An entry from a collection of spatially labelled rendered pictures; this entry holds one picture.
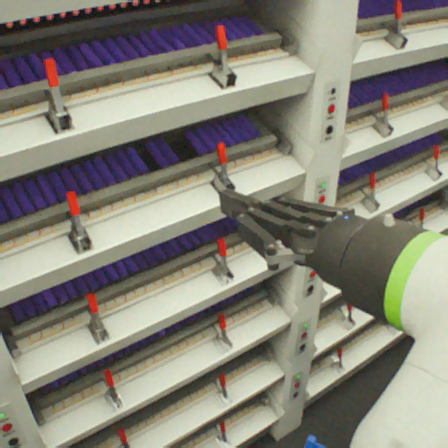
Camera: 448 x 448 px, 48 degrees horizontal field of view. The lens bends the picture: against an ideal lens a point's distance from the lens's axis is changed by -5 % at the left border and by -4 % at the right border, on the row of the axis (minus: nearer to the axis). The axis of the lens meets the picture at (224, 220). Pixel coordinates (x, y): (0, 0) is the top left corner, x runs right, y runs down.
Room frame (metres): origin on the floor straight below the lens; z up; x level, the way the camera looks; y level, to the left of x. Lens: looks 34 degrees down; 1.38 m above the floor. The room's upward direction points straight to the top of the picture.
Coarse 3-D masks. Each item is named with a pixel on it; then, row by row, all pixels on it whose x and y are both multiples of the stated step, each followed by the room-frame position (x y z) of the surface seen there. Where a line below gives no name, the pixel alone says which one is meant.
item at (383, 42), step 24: (360, 0) 1.16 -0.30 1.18; (384, 0) 1.18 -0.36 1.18; (408, 0) 1.22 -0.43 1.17; (432, 0) 1.26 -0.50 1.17; (360, 24) 1.03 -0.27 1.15; (384, 24) 1.07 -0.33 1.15; (408, 24) 1.14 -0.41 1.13; (432, 24) 1.18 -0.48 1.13; (360, 48) 0.99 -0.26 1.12; (384, 48) 1.01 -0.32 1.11; (408, 48) 1.04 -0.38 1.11; (432, 48) 1.09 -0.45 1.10; (360, 72) 0.96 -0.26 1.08
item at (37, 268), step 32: (288, 128) 0.92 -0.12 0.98; (256, 160) 0.87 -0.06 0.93; (288, 160) 0.89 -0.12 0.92; (192, 192) 0.77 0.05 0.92; (256, 192) 0.80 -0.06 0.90; (64, 224) 0.66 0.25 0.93; (96, 224) 0.67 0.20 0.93; (128, 224) 0.68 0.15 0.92; (160, 224) 0.69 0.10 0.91; (192, 224) 0.73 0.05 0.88; (32, 256) 0.59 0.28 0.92; (64, 256) 0.60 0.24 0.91; (96, 256) 0.62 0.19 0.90; (0, 288) 0.53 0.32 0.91; (32, 288) 0.56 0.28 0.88
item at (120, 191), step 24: (240, 144) 0.87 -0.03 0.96; (264, 144) 0.89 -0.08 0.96; (168, 168) 0.78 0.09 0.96; (192, 168) 0.80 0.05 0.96; (96, 192) 0.70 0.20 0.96; (120, 192) 0.72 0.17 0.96; (144, 192) 0.74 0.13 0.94; (24, 216) 0.63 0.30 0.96; (48, 216) 0.64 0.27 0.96; (0, 240) 0.60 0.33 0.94
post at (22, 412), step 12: (0, 336) 0.52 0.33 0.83; (0, 348) 0.51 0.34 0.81; (0, 360) 0.51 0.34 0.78; (0, 372) 0.50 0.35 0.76; (12, 372) 0.51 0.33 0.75; (0, 384) 0.50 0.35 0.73; (12, 384) 0.51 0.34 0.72; (0, 396) 0.50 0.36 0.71; (12, 396) 0.51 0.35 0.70; (12, 408) 0.50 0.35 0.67; (24, 408) 0.51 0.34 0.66; (24, 420) 0.51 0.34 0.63; (24, 432) 0.50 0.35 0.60; (36, 432) 0.51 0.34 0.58; (0, 444) 0.48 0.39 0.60; (36, 444) 0.51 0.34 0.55
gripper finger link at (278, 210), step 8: (272, 208) 0.51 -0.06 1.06; (280, 208) 0.50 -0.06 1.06; (288, 208) 0.50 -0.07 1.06; (280, 216) 0.50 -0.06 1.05; (288, 216) 0.49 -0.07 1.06; (296, 216) 0.48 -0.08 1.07; (304, 216) 0.47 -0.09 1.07; (312, 216) 0.46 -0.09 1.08; (320, 216) 0.46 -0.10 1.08; (328, 216) 0.46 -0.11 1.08; (320, 224) 0.45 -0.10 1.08
